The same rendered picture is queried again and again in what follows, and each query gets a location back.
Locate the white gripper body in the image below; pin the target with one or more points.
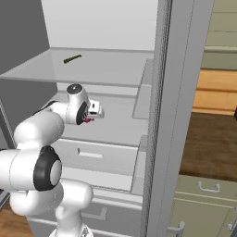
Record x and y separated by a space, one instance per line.
98 114

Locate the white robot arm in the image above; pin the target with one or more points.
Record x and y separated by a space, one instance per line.
34 168

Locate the red strawberry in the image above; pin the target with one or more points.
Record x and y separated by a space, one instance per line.
89 120

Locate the glass fridge shelf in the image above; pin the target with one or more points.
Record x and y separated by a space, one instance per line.
123 123
92 66

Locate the clear fridge door bin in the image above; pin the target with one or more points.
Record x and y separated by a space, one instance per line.
139 166
144 95

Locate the grey fridge drawer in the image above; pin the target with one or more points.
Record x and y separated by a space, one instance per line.
123 216
117 160

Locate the grey fridge door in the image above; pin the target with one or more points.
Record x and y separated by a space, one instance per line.
182 92

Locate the grey fridge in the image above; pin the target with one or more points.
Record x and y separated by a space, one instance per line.
102 24

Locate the green bean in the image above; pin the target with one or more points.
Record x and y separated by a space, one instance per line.
72 58

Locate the green drawer front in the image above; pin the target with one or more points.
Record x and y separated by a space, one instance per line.
188 186

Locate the green cupboard door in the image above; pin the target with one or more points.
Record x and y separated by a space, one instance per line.
197 220

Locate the green background cupboards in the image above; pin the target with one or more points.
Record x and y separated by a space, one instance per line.
220 34

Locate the silver round knob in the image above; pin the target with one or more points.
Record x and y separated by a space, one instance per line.
230 227

